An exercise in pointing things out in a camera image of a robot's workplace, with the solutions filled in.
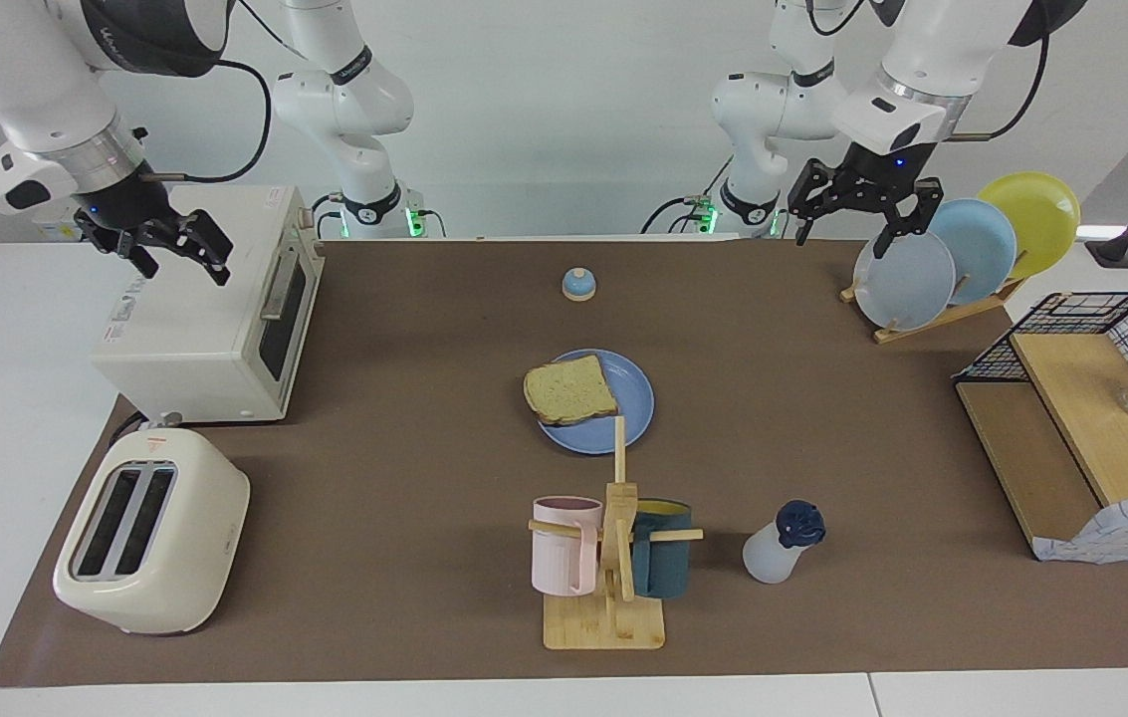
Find toasted bread slice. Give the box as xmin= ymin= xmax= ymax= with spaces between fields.
xmin=524 ymin=355 xmax=620 ymax=426

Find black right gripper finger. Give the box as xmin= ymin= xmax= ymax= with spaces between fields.
xmin=160 ymin=209 xmax=231 ymax=287
xmin=91 ymin=229 xmax=158 ymax=278

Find wooden mug rack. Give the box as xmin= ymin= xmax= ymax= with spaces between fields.
xmin=529 ymin=415 xmax=704 ymax=651

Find appliance power cord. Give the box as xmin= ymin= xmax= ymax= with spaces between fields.
xmin=109 ymin=408 xmax=181 ymax=445

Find seasoning bottle with blue cap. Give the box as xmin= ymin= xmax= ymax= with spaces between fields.
xmin=743 ymin=500 xmax=827 ymax=585

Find blue round plate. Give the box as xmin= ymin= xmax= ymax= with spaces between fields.
xmin=536 ymin=349 xmax=656 ymax=456

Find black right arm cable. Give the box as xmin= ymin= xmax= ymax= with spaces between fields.
xmin=137 ymin=58 xmax=272 ymax=185

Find wooden plate rack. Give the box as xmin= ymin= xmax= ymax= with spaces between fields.
xmin=840 ymin=276 xmax=1027 ymax=346

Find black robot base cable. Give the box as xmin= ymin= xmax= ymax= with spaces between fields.
xmin=641 ymin=154 xmax=732 ymax=236
xmin=310 ymin=192 xmax=347 ymax=240

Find brown table mat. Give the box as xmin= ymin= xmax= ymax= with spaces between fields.
xmin=0 ymin=237 xmax=1128 ymax=688

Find cream two-slot toaster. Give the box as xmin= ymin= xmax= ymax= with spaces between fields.
xmin=53 ymin=428 xmax=251 ymax=636

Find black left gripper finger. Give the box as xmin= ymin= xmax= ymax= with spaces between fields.
xmin=789 ymin=159 xmax=853 ymax=246
xmin=872 ymin=179 xmax=945 ymax=260

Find grey plate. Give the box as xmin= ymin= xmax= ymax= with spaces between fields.
xmin=852 ymin=229 xmax=957 ymax=332

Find wooden shelf with wire mesh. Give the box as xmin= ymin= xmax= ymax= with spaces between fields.
xmin=952 ymin=291 xmax=1128 ymax=561

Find yellow plate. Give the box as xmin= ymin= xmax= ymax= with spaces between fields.
xmin=978 ymin=171 xmax=1082 ymax=281

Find white toaster oven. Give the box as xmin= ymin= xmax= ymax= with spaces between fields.
xmin=91 ymin=184 xmax=326 ymax=424

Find light blue plate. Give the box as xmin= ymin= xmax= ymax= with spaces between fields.
xmin=920 ymin=198 xmax=1018 ymax=306

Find dark green mug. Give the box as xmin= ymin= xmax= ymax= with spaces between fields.
xmin=631 ymin=498 xmax=694 ymax=600

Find pink mug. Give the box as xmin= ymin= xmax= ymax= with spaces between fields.
xmin=532 ymin=496 xmax=604 ymax=597

